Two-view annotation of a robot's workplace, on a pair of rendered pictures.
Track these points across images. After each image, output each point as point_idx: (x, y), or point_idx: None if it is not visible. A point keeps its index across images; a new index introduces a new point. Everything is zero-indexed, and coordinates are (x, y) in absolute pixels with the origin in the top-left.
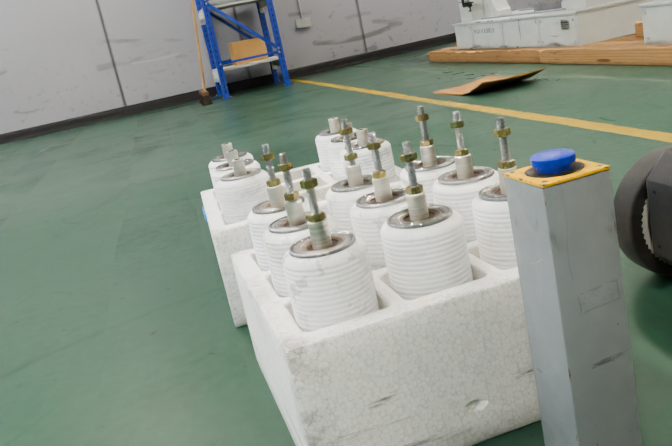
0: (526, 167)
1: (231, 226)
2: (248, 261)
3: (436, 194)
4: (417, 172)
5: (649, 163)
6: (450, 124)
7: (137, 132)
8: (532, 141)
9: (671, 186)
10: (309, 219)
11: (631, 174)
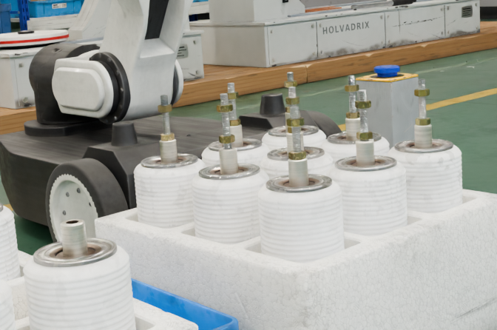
0: (379, 78)
1: (168, 316)
2: (333, 256)
3: (259, 157)
4: (197, 161)
5: (100, 169)
6: (236, 94)
7: None
8: None
9: None
10: (429, 122)
11: (100, 180)
